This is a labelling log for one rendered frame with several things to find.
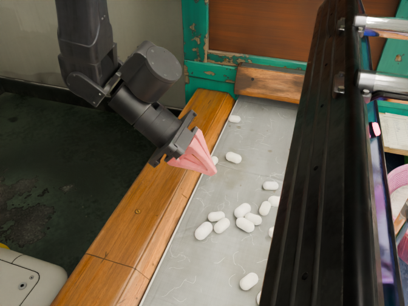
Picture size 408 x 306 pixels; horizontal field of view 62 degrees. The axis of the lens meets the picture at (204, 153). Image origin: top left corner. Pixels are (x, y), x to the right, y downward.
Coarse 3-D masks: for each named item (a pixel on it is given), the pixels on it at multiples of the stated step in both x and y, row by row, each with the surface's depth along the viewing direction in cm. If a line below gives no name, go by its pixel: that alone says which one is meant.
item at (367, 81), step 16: (368, 16) 38; (384, 16) 38; (336, 32) 39; (368, 32) 39; (384, 32) 38; (400, 32) 38; (336, 80) 29; (368, 80) 27; (384, 80) 27; (400, 80) 27; (336, 96) 28; (368, 96) 27; (384, 96) 27; (400, 96) 27; (400, 224) 55; (400, 240) 57
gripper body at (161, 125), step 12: (156, 108) 53; (144, 120) 51; (156, 120) 52; (168, 120) 52; (180, 120) 58; (144, 132) 53; (156, 132) 52; (168, 132) 52; (180, 132) 52; (156, 144) 54; (168, 144) 50; (156, 156) 52
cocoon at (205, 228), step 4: (204, 224) 61; (208, 224) 61; (200, 228) 60; (204, 228) 60; (208, 228) 60; (196, 232) 60; (200, 232) 60; (204, 232) 60; (208, 232) 60; (196, 236) 60; (200, 236) 59; (204, 236) 60
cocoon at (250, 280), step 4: (248, 276) 53; (252, 276) 53; (256, 276) 53; (240, 280) 53; (244, 280) 53; (248, 280) 53; (252, 280) 53; (256, 280) 53; (240, 284) 53; (244, 284) 52; (248, 284) 52; (252, 284) 53; (244, 288) 53; (248, 288) 53
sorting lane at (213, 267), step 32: (224, 128) 87; (256, 128) 87; (288, 128) 87; (224, 160) 77; (256, 160) 77; (224, 192) 70; (256, 192) 70; (192, 224) 63; (192, 256) 58; (224, 256) 58; (256, 256) 58; (160, 288) 54; (192, 288) 54; (224, 288) 54; (256, 288) 54
